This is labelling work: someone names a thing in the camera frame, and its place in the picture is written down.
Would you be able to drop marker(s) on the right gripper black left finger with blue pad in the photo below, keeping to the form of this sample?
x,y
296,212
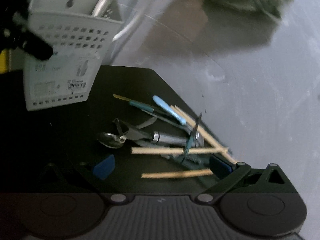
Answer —
x,y
105,168

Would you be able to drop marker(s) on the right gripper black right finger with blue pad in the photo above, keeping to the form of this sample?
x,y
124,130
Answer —
x,y
241,184

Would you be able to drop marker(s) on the light blue handled spoon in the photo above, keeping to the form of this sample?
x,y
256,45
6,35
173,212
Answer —
x,y
161,103

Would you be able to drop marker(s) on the white perforated utensil holder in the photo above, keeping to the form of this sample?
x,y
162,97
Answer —
x,y
80,42

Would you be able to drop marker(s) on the black tray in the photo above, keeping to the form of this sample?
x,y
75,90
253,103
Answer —
x,y
56,149

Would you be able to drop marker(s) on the metal peeler tool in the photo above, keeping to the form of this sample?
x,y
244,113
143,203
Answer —
x,y
127,132

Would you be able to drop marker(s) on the metal utensil in holder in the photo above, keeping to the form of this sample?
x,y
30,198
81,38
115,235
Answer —
x,y
101,7

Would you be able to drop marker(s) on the green handled knife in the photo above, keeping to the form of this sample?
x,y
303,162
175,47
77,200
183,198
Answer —
x,y
188,162

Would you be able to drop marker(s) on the teal handled gold utensil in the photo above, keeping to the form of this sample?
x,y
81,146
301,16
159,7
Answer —
x,y
156,112

